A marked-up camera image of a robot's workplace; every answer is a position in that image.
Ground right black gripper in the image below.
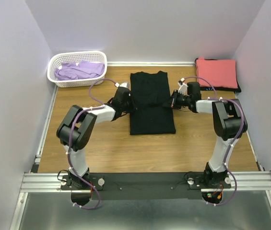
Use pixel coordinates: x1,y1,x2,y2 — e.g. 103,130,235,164
162,90,191,110

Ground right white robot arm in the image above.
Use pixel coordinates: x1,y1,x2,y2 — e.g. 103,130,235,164
164,79,248,188

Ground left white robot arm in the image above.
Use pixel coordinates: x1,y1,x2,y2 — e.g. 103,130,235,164
56,82,136,189

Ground folded red t shirt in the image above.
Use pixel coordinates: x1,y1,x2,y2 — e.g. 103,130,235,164
195,57,238,89

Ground white plastic laundry basket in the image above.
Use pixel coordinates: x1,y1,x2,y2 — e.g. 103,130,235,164
47,51,107,88

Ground purple t shirt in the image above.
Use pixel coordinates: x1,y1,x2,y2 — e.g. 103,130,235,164
54,61,105,81

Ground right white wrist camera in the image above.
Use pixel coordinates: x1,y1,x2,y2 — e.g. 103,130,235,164
178,81,188,95

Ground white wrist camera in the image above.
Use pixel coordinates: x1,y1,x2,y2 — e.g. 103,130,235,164
115,82,130,89
178,81,188,95

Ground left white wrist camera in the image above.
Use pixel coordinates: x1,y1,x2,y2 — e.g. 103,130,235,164
115,82,130,89

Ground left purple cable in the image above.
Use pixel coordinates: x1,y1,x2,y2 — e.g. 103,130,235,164
65,79,120,210

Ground purple cable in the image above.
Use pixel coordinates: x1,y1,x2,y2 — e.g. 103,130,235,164
65,79,120,210
179,76,245,173

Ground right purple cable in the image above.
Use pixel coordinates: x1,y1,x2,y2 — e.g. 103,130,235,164
179,76,245,173

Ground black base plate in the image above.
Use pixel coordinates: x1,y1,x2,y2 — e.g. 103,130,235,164
57,172,235,206

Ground aluminium frame rail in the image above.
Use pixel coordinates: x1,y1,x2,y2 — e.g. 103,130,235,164
20,171,64,192

